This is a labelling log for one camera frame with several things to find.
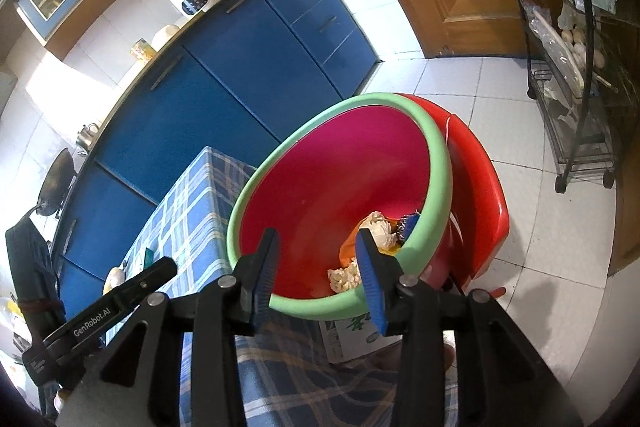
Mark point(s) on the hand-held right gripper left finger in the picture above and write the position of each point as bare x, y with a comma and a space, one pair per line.
265, 277

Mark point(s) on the pale yellow wrapper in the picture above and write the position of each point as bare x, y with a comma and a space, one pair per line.
345, 279

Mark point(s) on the red plastic chair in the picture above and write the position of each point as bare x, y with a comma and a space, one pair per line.
475, 187

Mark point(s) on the white jar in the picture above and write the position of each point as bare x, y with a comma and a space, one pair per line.
165, 38

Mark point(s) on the blue kitchen cabinet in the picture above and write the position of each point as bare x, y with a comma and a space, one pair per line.
210, 77

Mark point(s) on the black wok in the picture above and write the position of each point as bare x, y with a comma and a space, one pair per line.
55, 182

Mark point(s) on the garlic bulb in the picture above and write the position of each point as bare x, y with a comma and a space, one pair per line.
114, 281

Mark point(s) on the yellow can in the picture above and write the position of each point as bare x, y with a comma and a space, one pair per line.
141, 52

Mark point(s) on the black metal rack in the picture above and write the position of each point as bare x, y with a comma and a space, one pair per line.
582, 142

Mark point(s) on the yellow foam net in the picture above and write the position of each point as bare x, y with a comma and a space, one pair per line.
390, 251

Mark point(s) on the blue plaid tablecloth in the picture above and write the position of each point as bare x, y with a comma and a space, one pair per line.
190, 217

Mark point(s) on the white carton box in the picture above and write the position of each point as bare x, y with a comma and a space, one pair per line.
350, 337

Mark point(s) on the steel kettle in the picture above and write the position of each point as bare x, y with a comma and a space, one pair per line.
87, 137

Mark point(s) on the pink basin with green rim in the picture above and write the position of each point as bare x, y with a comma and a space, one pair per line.
325, 167

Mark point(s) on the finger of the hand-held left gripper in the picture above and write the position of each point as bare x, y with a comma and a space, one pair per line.
145, 277

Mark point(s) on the blue wrapper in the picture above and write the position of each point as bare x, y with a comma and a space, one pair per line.
409, 227

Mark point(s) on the clear plastic bag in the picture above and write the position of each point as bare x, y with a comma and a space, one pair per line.
555, 52

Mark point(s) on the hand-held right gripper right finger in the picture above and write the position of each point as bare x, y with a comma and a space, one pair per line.
372, 287

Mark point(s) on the white tissue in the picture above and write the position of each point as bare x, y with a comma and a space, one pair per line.
377, 227

